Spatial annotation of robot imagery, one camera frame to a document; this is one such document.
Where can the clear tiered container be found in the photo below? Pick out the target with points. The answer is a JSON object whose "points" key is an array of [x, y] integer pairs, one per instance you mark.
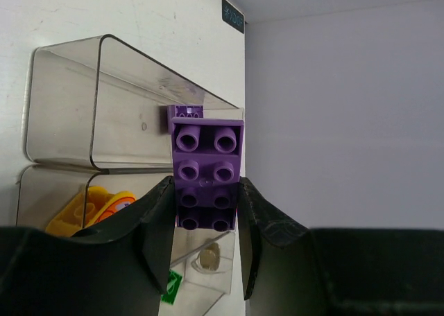
{"points": [[97, 116]]}

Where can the yellow rectangular lego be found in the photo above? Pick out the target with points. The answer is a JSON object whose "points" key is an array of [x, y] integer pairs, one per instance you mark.
{"points": [[83, 207]]}

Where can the green lego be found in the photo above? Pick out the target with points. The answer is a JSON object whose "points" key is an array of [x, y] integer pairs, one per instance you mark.
{"points": [[173, 285]]}

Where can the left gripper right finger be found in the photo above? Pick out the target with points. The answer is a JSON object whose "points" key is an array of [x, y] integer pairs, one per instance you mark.
{"points": [[289, 269]]}

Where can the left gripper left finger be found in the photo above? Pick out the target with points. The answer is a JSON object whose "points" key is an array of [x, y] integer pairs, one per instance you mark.
{"points": [[119, 266]]}

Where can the right blue label sticker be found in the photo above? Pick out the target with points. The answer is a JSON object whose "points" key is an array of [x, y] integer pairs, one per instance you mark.
{"points": [[231, 16]]}

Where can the purple rounded lego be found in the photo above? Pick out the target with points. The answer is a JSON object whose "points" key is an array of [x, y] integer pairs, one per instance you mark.
{"points": [[183, 111]]}

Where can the orange rounded lego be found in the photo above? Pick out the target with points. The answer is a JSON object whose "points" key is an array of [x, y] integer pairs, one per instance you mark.
{"points": [[115, 203]]}

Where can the small purple lego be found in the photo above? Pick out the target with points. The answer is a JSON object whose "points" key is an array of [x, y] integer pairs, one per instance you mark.
{"points": [[206, 155]]}

